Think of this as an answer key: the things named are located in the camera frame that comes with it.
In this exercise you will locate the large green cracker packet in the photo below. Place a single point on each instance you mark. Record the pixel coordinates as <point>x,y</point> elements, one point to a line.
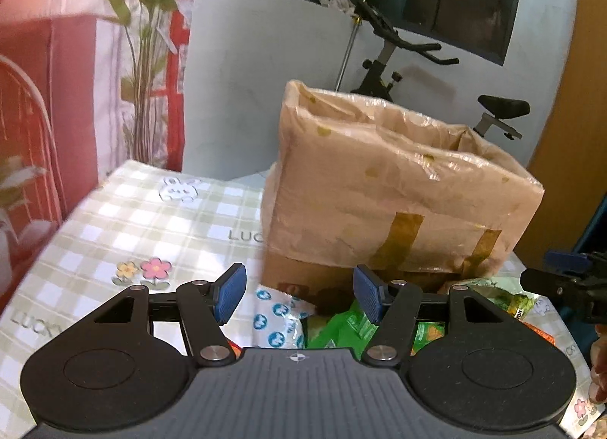
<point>498,299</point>

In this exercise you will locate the white blue-dotted snack packet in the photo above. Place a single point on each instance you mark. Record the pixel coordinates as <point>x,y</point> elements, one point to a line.
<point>280,320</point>

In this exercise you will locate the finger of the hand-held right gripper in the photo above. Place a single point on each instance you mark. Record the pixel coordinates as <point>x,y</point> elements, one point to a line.
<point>566,261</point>
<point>550,282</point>

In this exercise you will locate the person's right hand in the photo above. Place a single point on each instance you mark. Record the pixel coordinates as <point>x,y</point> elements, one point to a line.
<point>599,372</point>

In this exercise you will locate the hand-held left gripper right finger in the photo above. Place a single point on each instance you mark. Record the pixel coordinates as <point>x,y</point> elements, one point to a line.
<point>367,297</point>

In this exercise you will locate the orange snack packet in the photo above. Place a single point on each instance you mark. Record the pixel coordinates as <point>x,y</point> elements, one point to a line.
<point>545,337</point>

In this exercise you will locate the black exercise bike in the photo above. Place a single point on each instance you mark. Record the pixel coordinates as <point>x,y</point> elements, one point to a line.
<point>379,69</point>

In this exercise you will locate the metal pole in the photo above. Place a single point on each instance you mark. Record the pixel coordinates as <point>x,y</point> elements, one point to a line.
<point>347,48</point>

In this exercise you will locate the cardboard box with plastic cover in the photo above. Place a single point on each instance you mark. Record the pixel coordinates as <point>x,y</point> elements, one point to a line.
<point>379,183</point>

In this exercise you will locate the checked printed tablecloth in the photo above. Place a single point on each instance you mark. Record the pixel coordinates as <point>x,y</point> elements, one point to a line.
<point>118,221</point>

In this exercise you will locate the brown cardboard box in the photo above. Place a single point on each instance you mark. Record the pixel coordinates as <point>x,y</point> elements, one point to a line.
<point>308,273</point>

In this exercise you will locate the white crumpled tissue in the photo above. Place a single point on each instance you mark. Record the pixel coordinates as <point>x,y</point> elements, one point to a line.
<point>339,3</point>

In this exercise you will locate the dark blue panel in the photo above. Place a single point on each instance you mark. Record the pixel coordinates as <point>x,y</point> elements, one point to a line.
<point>593,230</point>

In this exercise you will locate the printed wall backdrop cloth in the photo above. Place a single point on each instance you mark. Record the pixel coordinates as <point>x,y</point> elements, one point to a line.
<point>57,88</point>

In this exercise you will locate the small green pastry packet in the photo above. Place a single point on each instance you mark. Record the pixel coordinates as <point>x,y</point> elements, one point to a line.
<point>341,325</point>

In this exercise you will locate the brown wooden door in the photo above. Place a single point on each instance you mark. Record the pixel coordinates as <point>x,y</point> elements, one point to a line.
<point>569,112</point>

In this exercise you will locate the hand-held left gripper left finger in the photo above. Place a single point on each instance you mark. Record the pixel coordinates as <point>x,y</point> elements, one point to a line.
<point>230,294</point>

